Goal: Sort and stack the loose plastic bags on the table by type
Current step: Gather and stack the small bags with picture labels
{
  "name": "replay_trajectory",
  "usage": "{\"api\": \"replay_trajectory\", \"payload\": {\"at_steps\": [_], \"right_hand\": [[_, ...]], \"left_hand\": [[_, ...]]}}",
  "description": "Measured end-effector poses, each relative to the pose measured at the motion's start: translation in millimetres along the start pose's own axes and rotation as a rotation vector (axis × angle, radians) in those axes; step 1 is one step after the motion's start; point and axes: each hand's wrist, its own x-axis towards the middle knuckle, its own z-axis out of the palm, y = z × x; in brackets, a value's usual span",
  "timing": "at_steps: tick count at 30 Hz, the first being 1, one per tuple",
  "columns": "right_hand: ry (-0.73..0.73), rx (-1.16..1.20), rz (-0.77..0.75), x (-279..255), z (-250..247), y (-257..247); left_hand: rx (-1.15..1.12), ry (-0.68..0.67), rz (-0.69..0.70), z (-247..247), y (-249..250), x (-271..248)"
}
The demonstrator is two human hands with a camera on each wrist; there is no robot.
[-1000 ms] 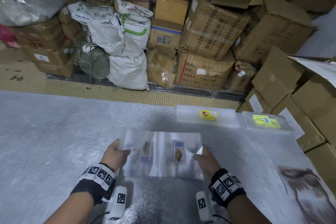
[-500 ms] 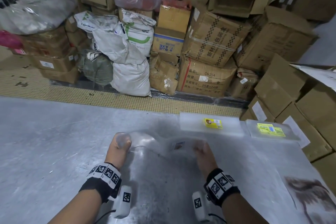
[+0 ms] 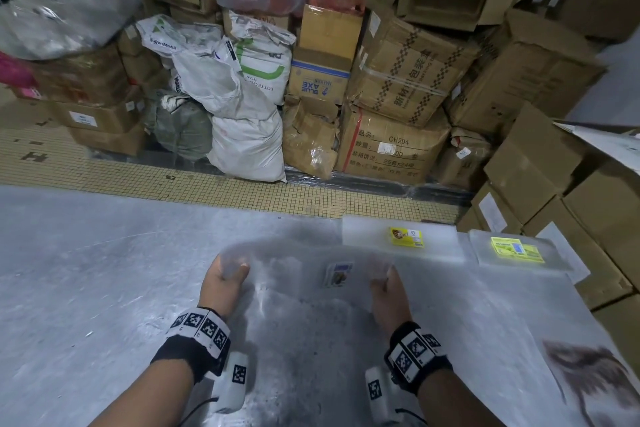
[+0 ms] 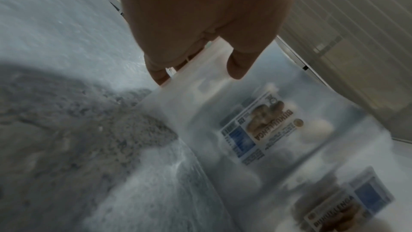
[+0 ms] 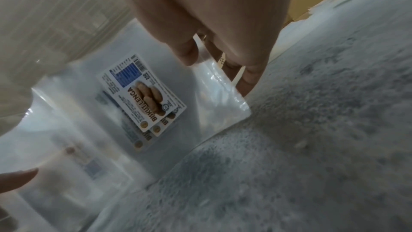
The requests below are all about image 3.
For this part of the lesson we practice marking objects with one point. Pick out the person's right hand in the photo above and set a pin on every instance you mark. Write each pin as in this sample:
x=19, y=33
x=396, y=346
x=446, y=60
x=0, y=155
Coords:
x=392, y=304

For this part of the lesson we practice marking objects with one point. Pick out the person's left hand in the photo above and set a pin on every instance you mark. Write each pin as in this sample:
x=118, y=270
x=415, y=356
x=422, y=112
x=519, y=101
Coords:
x=222, y=291

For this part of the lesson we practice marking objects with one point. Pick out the stack of clear bags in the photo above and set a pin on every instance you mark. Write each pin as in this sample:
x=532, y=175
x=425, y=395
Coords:
x=290, y=266

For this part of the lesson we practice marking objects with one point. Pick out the bag pack with green label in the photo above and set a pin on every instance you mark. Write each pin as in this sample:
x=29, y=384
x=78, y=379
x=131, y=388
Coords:
x=480, y=254

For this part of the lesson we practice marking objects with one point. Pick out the person's left forearm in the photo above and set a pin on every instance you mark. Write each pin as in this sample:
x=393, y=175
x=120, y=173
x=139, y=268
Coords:
x=145, y=399

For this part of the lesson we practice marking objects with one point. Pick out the grey table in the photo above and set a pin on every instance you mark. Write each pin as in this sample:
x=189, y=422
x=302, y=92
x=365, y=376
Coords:
x=100, y=266

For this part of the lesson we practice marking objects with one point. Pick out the plain white sack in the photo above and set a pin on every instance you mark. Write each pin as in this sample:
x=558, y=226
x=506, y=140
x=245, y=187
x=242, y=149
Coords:
x=247, y=149

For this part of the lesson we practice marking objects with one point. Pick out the cardboard box with red print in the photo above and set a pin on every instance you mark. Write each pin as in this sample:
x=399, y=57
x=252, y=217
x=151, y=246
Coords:
x=390, y=149

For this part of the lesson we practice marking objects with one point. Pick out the small labelled brown box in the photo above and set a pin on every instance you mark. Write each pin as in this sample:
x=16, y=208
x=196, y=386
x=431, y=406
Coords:
x=462, y=161

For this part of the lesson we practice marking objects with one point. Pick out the grey-green sack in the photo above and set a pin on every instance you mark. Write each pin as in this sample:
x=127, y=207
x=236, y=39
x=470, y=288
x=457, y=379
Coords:
x=180, y=129

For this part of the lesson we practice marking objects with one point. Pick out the torn brown cardboard box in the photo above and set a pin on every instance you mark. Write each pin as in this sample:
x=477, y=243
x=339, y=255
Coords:
x=310, y=141

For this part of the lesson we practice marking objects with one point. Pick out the low cardboard box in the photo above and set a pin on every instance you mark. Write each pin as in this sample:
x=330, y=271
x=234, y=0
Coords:
x=110, y=140

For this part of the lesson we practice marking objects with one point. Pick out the cardboard boxes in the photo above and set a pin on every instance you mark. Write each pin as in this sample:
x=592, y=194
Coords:
x=540, y=166

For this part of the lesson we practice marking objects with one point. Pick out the crumpled white sack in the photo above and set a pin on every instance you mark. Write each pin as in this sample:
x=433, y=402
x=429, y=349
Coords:
x=215, y=81

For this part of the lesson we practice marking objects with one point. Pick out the cardboard box with white label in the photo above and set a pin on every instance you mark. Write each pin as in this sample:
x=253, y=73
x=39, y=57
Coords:
x=105, y=114

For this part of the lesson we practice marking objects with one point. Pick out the cardboard box with blue stripe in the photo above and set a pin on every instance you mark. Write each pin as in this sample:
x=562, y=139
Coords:
x=317, y=79

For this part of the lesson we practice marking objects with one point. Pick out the cardboard box with checker pattern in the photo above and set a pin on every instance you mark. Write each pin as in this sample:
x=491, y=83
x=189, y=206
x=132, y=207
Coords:
x=410, y=71

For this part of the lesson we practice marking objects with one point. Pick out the white sack with green print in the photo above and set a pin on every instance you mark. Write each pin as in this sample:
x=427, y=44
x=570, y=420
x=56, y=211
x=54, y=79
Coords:
x=265, y=56

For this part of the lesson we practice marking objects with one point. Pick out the dark cardboard box red marks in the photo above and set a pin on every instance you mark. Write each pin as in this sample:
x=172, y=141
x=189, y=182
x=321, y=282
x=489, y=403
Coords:
x=80, y=76

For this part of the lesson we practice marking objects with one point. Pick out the white sack with blue print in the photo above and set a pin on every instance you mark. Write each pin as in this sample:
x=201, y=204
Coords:
x=165, y=39

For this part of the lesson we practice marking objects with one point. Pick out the large brown cardboard box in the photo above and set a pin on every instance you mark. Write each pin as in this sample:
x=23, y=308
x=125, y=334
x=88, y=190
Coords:
x=530, y=76

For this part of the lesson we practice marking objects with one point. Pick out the white cardboard sheet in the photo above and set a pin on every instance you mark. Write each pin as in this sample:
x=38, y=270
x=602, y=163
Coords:
x=610, y=144

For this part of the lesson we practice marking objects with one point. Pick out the small cardboard box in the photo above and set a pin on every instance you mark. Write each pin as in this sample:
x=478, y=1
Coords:
x=30, y=93

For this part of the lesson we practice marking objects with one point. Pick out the plain yellowish cardboard box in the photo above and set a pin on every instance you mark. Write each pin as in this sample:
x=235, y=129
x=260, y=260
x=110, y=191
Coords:
x=330, y=31

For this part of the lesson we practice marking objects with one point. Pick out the pink plastic bag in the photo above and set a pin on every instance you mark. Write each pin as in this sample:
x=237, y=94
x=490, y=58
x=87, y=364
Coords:
x=15, y=71

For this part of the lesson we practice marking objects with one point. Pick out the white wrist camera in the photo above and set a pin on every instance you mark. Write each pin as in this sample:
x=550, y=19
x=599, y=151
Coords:
x=377, y=394
x=232, y=384

